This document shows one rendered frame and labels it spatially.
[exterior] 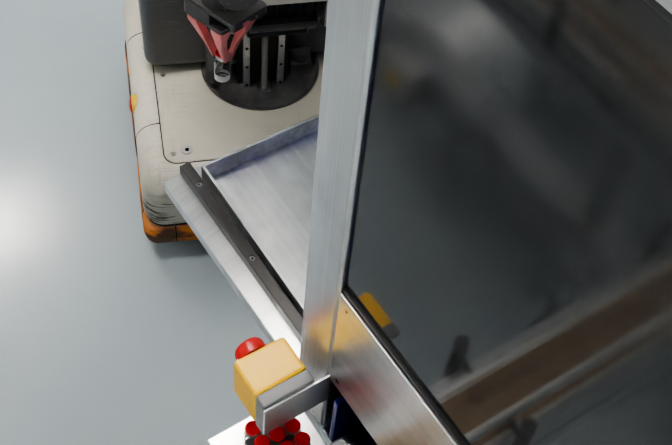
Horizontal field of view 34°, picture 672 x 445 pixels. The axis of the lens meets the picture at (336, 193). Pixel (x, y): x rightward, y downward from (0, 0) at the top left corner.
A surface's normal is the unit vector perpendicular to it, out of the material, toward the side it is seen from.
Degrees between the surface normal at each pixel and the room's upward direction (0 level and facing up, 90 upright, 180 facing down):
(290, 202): 0
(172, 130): 0
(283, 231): 0
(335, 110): 90
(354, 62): 90
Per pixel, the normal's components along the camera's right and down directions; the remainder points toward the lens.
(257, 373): 0.07, -0.61
